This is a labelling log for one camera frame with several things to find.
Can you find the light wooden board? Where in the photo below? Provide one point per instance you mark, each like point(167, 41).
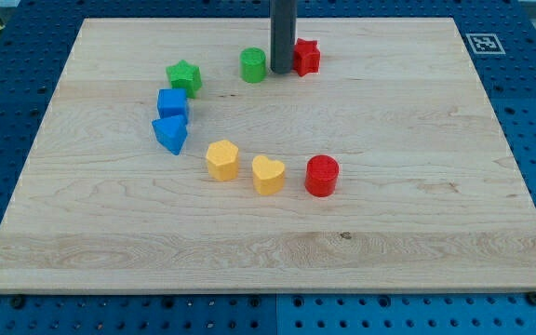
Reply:
point(429, 198)

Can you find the white fiducial marker tag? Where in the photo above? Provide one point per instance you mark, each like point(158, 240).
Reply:
point(485, 43)

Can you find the green star block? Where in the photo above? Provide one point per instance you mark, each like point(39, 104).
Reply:
point(185, 75)

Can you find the red star block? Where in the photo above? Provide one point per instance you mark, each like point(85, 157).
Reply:
point(306, 57)

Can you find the green cylinder block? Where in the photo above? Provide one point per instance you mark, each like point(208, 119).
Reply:
point(252, 65)

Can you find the red cylinder block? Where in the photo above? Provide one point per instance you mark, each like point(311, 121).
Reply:
point(322, 173)

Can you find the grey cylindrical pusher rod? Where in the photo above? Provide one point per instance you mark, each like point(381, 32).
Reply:
point(283, 15)

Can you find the blue triangle block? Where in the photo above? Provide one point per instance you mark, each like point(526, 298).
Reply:
point(171, 132)

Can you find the yellow hexagon block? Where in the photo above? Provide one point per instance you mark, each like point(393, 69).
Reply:
point(222, 160)

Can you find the yellow heart block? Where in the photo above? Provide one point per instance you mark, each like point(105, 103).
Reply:
point(268, 175)

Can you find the blue cube block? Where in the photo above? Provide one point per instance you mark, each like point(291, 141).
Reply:
point(172, 102)

